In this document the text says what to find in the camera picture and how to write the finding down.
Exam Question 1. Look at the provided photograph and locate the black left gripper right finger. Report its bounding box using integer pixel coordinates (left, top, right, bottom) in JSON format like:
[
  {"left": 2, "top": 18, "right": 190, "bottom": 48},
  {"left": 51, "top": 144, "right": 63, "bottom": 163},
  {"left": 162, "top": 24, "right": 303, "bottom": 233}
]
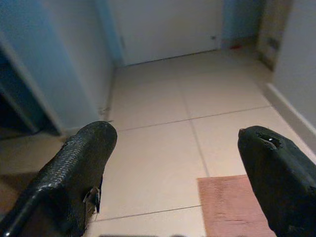
[{"left": 237, "top": 125, "right": 316, "bottom": 237}]

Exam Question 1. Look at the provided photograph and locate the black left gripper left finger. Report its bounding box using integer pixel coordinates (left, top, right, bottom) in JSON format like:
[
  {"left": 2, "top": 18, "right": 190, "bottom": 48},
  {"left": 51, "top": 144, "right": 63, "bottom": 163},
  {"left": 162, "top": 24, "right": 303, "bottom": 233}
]
[{"left": 0, "top": 120, "right": 118, "bottom": 237}]

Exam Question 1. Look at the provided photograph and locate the pink floor mat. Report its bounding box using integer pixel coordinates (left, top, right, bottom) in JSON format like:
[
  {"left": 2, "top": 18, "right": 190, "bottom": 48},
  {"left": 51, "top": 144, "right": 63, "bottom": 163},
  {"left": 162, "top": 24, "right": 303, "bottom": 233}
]
[{"left": 197, "top": 174, "right": 277, "bottom": 237}]

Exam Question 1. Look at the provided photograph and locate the white door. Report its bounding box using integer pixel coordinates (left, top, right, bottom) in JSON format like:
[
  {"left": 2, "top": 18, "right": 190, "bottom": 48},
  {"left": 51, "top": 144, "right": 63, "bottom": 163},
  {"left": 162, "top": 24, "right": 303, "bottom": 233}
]
[{"left": 108, "top": 0, "right": 224, "bottom": 67}]

